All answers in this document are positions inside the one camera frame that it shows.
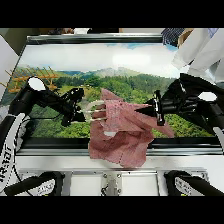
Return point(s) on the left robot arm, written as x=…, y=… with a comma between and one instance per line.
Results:
x=20, y=103

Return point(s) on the white garment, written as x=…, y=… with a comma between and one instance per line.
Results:
x=203, y=50

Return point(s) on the white clothes hanger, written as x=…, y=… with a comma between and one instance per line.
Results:
x=95, y=107

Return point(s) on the blue patterned garment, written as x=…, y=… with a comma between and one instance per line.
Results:
x=171, y=35

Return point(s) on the pink shirt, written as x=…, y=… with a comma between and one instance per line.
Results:
x=128, y=146

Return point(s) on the silver frame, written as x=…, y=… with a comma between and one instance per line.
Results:
x=113, y=183

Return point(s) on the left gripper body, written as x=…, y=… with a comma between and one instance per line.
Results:
x=71, y=111

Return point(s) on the brown clothes hanger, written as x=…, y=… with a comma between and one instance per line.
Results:
x=31, y=78

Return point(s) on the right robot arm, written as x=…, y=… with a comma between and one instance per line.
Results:
x=196, y=106

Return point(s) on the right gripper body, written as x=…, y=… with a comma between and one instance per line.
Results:
x=160, y=108

